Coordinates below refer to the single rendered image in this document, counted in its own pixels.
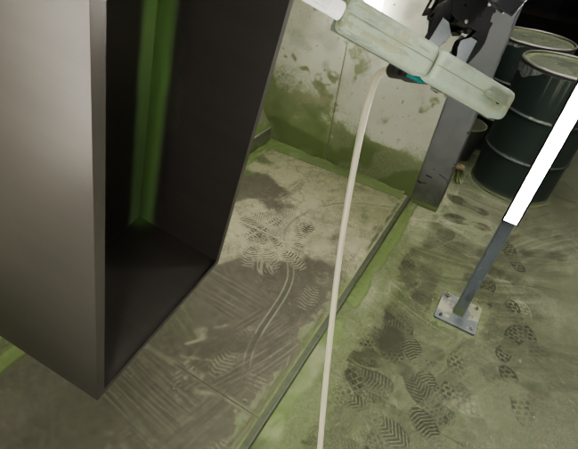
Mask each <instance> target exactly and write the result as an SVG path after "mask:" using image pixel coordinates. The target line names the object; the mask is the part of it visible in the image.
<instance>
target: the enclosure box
mask: <svg viewBox="0 0 578 449"><path fill-rule="evenodd" d="M293 2H294V0H0V336H1V337H2V338H4V339H6V340H7V341H9V342H10V343H12V344H13V345H15V346H16V347H17V348H19V349H20V350H22V351H23V352H25V353H26V354H28V355H30V356H31V357H33V358H34V359H36V360H37V361H39V362H40V363H42V364H43V365H45V366H46V367H48V368H49V369H51V370H52V371H54V372H56V373H57V374H59V375H60V376H62V377H63V378H64V379H65V380H67V381H69V382H70V383H72V384H73V385H75V386H76V387H78V388H80V389H81V390H83V391H84V392H86V393H87V394H88V395H89V396H91V397H93V398H94V399H96V400H97V401H98V400H99V399H100V397H101V396H102V395H103V394H104V393H105V392H106V390H107V389H108V388H109V387H110V386H111V385H112V383H113V382H114V381H115V380H116V379H117V378H118V376H119V375H120V374H121V373H122V372H123V371H124V369H125V368H126V367H127V366H128V365H129V364H130V363H131V362H132V361H133V360H134V359H135V358H136V356H137V355H138V354H139V353H140V352H141V351H142V349H143V348H144V347H145V346H146V345H147V344H148V343H149V341H150V340H151V339H152V338H153V337H154V336H155V334H156V333H157V332H158V331H159V330H160V329H161V327H162V326H163V325H164V324H165V323H166V322H167V320H168V319H169V318H170V317H171V316H172V315H173V314H174V312H175V311H176V310H177V309H178V308H179V306H180V305H181V304H182V303H183V302H184V301H185V299H187V298H188V297H189V296H190V295H191V293H192V292H193V291H194V290H195V289H196V288H197V287H198V285H199V284H200V283H201V282H202V281H203V280H204V278H205V277H206V276H207V275H208V274H209V273H210V271H211V270H212V269H213V268H214V267H215V266H216V264H217V263H218V261H219V257H220V255H221V251H222V248H223V245H224V239H225V236H226V233H227V230H228V227H229V223H230V221H231V217H232V212H233V209H234V205H235V202H236V199H237V196H238V192H239V189H240V184H241V181H242V177H243V175H244V171H245V168H246V165H247V162H248V156H249V153H250V150H251V146H252V143H253V141H254V137H255V134H256V129H257V125H258V122H259V119H260V116H261V112H262V109H263V106H264V103H265V97H266V95H267V91H268V88H269V85H270V82H271V78H272V75H273V70H274V66H275V63H276V60H277V57H278V53H279V51H280V48H281V42H282V39H283V36H284V32H285V29H286V26H287V23H288V19H289V14H290V11H291V7H292V5H293Z"/></svg>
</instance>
